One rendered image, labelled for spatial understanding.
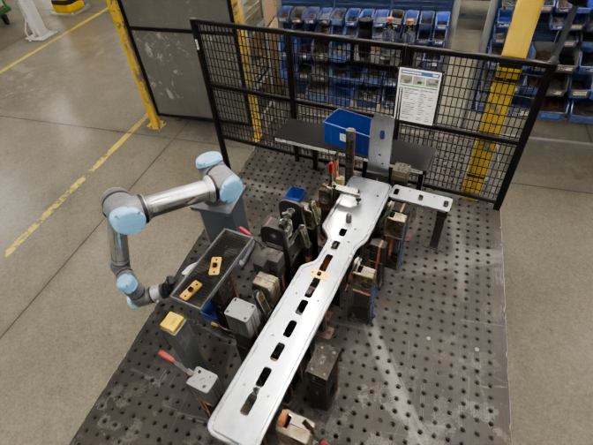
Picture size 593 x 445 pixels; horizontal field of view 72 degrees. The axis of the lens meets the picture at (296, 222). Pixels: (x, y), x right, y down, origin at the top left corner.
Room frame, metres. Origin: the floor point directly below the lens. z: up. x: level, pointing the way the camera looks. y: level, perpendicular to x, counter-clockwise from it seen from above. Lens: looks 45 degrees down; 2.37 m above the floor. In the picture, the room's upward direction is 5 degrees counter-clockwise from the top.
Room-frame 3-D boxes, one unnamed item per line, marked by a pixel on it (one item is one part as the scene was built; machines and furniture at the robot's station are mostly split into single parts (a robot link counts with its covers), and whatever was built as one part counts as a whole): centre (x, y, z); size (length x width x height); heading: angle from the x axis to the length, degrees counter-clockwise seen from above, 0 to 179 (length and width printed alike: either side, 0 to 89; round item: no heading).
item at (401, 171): (1.61, -0.56, 0.88); 0.08 x 0.08 x 0.36; 60
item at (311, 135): (1.92, -0.35, 1.02); 0.90 x 0.22 x 0.03; 60
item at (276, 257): (1.11, 0.11, 0.89); 0.13 x 0.11 x 0.38; 60
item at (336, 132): (1.91, -0.36, 1.10); 0.30 x 0.17 x 0.13; 50
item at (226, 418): (1.01, -0.07, 1.00); 1.38 x 0.22 x 0.02; 150
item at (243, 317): (0.83, 0.23, 0.90); 0.13 x 0.10 x 0.41; 60
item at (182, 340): (0.78, 0.46, 0.92); 0.08 x 0.08 x 0.44; 60
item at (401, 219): (1.29, -0.46, 0.87); 0.12 x 0.09 x 0.35; 60
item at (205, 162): (1.47, 0.35, 1.27); 0.13 x 0.12 x 0.14; 31
